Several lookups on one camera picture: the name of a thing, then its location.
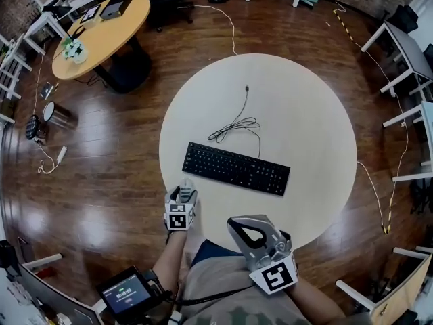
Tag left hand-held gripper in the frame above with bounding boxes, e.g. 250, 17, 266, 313
164, 186, 199, 232

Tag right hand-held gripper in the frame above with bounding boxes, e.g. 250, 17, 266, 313
227, 214, 299, 296

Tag white computer mouse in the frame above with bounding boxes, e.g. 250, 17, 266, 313
178, 177, 197, 204

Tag black keyboard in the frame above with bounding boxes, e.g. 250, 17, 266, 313
181, 141, 292, 197

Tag person's left forearm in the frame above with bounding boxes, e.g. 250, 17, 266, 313
150, 230, 189, 301

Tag person's right forearm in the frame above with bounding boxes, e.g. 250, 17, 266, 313
286, 276, 348, 325

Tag person's legs in jeans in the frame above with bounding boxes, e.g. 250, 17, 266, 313
194, 239, 244, 267

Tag person's patterned shirt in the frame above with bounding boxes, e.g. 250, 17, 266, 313
179, 254, 312, 325

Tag metal trash bin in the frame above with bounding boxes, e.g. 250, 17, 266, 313
42, 100, 78, 130

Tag wooden panel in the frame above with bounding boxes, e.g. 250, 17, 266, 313
370, 253, 433, 325

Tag dark desk with white legs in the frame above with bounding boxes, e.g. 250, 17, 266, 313
0, 238, 106, 325

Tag black round stool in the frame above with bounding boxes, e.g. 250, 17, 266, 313
26, 113, 48, 145

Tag small grey square object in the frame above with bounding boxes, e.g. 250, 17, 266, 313
39, 82, 58, 100

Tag round yellow wooden table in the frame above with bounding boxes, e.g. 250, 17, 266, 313
51, 0, 152, 94

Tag white flower pot plant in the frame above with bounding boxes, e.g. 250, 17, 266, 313
63, 38, 88, 64

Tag grey flat box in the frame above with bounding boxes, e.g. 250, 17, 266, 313
100, 0, 133, 22

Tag white-framed tablet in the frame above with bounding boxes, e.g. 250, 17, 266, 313
79, 4, 101, 25

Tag light blue desk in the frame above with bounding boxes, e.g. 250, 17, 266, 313
382, 100, 433, 182

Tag black desk lamp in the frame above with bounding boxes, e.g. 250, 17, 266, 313
42, 5, 85, 40

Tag white side table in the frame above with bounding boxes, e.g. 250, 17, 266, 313
23, 12, 67, 56
0, 32, 34, 72

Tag yellow-black striped floor tape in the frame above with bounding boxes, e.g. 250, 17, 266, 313
333, 8, 355, 43

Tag grey-top white-leg desk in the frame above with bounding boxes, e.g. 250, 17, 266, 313
361, 20, 433, 98

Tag black shoulder strap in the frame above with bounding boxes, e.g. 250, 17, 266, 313
168, 282, 258, 306

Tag black keyboard cable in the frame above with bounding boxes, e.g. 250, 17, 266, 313
207, 85, 262, 160

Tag white table frame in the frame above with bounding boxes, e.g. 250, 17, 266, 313
335, 246, 433, 313

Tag white adapter cable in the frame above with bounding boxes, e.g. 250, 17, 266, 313
357, 160, 388, 234

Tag long cable with striped end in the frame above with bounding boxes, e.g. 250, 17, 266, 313
353, 42, 410, 235

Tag white floor cable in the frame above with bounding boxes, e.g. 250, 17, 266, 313
177, 4, 238, 56

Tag white power strip cable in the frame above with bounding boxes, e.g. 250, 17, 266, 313
33, 32, 59, 175

